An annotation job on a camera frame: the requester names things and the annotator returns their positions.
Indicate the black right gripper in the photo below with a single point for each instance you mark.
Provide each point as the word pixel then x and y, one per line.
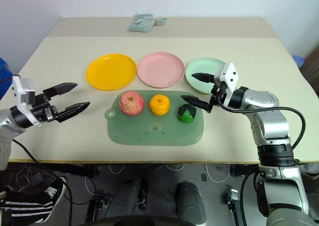
pixel 216 94

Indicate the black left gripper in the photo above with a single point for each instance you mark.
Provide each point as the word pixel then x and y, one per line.
pixel 42 110

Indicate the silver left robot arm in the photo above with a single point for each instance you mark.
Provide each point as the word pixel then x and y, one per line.
pixel 7 126

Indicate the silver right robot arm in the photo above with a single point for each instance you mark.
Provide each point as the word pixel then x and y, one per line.
pixel 271 126

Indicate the light green plate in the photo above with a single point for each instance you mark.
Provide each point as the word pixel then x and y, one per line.
pixel 199 73

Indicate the green vegetable toy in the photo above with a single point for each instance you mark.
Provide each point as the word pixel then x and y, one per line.
pixel 186 113

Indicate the pink plate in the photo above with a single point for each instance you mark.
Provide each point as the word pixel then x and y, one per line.
pixel 160 69

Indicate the yellow plate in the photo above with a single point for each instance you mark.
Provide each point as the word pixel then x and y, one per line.
pixel 111 71

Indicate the orange mandarin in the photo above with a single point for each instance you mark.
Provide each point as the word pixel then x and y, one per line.
pixel 159 105

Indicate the translucent green cutting board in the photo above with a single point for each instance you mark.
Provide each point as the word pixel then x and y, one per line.
pixel 154 128

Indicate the red apple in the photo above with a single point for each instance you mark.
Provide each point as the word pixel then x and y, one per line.
pixel 131 103

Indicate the blue crate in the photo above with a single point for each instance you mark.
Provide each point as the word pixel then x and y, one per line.
pixel 4 72

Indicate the crumpled plastic bag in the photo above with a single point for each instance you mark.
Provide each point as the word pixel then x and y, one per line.
pixel 140 22

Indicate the black shoe with white stripes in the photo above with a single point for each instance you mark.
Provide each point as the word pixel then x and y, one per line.
pixel 51 196

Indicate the blue water jug cap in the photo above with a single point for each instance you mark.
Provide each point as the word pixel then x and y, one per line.
pixel 297 60

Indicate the dark rounded robot knee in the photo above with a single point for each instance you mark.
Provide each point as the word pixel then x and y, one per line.
pixel 190 202

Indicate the black striped trouser leg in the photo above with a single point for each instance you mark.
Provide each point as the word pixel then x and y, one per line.
pixel 22 206

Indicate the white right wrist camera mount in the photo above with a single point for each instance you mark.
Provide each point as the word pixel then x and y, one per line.
pixel 228 76

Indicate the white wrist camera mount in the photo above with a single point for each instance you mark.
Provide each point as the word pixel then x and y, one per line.
pixel 228 76
pixel 22 91

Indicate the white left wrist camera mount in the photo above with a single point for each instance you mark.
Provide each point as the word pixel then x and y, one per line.
pixel 22 91

